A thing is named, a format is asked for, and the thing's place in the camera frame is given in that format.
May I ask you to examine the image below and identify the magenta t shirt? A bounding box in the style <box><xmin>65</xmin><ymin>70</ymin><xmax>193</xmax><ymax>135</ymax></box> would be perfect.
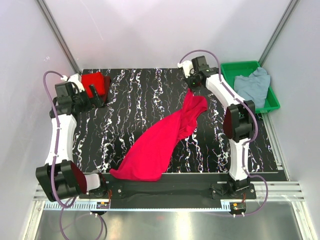
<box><xmin>109</xmin><ymin>90</ymin><xmax>208</xmax><ymax>182</ymax></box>

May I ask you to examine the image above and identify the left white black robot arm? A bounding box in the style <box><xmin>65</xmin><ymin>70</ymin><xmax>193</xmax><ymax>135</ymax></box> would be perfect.
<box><xmin>35</xmin><ymin>82</ymin><xmax>108</xmax><ymax>202</ymax></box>

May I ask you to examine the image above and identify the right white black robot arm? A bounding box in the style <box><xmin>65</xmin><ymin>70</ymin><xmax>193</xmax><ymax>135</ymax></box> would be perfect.
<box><xmin>178</xmin><ymin>56</ymin><xmax>258</xmax><ymax>199</ymax></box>

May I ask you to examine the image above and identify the folded dark red t shirt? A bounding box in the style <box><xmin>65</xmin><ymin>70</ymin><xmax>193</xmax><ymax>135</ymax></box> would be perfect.
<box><xmin>99</xmin><ymin>76</ymin><xmax>112</xmax><ymax>104</ymax></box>

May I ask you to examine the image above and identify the green plastic bin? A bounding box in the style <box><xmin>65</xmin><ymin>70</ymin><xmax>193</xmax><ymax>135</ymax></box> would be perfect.
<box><xmin>221</xmin><ymin>60</ymin><xmax>280</xmax><ymax>114</ymax></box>

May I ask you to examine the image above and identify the grey blue t shirt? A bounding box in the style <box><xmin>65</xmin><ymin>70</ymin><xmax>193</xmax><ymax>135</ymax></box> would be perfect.
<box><xmin>234</xmin><ymin>67</ymin><xmax>271</xmax><ymax>109</ymax></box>

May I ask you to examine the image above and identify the left orange connector box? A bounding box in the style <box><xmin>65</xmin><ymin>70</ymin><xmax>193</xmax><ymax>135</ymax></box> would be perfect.
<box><xmin>96</xmin><ymin>200</ymin><xmax>111</xmax><ymax>210</ymax></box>

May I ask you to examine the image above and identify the orange connector box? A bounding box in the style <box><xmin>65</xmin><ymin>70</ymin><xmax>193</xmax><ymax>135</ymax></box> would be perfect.
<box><xmin>230</xmin><ymin>201</ymin><xmax>247</xmax><ymax>212</ymax></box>
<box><xmin>96</xmin><ymin>200</ymin><xmax>111</xmax><ymax>210</ymax></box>

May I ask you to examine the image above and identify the right orange connector box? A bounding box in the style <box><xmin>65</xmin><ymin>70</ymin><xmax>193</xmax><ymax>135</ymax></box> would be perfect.
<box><xmin>230</xmin><ymin>201</ymin><xmax>247</xmax><ymax>212</ymax></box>

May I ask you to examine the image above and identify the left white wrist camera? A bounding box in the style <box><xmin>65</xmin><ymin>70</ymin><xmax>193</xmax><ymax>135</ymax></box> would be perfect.
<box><xmin>60</xmin><ymin>73</ymin><xmax>85</xmax><ymax>92</ymax></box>

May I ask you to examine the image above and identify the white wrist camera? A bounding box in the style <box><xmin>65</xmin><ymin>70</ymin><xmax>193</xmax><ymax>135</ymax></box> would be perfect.
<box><xmin>177</xmin><ymin>60</ymin><xmax>194</xmax><ymax>78</ymax></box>
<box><xmin>60</xmin><ymin>73</ymin><xmax>85</xmax><ymax>92</ymax></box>

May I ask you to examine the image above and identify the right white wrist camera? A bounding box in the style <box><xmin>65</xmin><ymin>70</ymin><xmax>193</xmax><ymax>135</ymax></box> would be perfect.
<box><xmin>177</xmin><ymin>60</ymin><xmax>194</xmax><ymax>78</ymax></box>

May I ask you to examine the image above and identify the left aluminium corner post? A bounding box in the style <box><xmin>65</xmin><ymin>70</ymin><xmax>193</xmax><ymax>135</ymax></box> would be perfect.
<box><xmin>35</xmin><ymin>0</ymin><xmax>82</xmax><ymax>74</ymax></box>

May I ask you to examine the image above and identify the aluminium corner post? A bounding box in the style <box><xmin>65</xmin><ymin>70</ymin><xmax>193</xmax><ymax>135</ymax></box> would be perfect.
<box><xmin>35</xmin><ymin>0</ymin><xmax>82</xmax><ymax>74</ymax></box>
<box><xmin>258</xmin><ymin>0</ymin><xmax>300</xmax><ymax>66</ymax></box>

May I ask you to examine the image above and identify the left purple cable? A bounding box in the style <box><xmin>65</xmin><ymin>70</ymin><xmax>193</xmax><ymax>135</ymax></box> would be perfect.
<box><xmin>42</xmin><ymin>70</ymin><xmax>109</xmax><ymax>238</ymax></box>

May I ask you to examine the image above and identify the white slotted cable duct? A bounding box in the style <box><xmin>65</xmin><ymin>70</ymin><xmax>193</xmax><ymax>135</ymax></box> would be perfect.
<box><xmin>44</xmin><ymin>201</ymin><xmax>235</xmax><ymax>212</ymax></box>

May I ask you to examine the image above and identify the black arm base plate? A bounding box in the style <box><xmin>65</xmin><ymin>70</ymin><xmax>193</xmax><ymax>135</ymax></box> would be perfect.
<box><xmin>78</xmin><ymin>173</ymin><xmax>256</xmax><ymax>201</ymax></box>

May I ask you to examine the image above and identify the right aluminium corner post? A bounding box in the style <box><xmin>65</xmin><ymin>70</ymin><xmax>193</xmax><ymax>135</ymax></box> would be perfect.
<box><xmin>258</xmin><ymin>0</ymin><xmax>300</xmax><ymax>66</ymax></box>

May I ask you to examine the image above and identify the aluminium front rail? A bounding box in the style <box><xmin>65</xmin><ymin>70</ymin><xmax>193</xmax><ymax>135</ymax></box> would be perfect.
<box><xmin>33</xmin><ymin>181</ymin><xmax>305</xmax><ymax>201</ymax></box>

